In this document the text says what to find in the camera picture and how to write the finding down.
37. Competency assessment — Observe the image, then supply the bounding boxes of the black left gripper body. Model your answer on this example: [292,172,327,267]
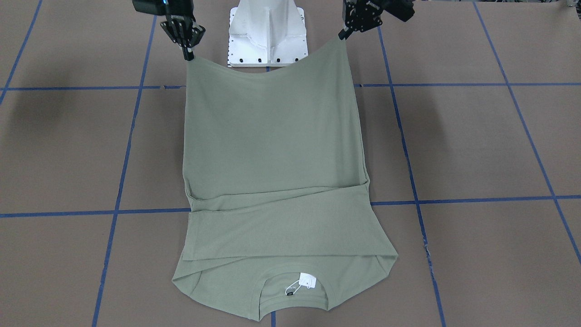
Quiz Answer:
[342,0,385,33]

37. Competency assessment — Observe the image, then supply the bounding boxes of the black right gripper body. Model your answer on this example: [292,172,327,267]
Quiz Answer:
[160,0,206,46]

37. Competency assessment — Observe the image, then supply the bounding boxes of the olive green long-sleeve shirt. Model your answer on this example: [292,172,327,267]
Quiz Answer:
[172,37,398,321]

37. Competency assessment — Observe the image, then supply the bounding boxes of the white paper price tag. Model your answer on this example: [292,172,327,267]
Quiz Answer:
[298,272,317,288]

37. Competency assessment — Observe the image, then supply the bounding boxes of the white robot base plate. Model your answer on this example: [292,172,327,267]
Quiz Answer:
[227,0,309,68]

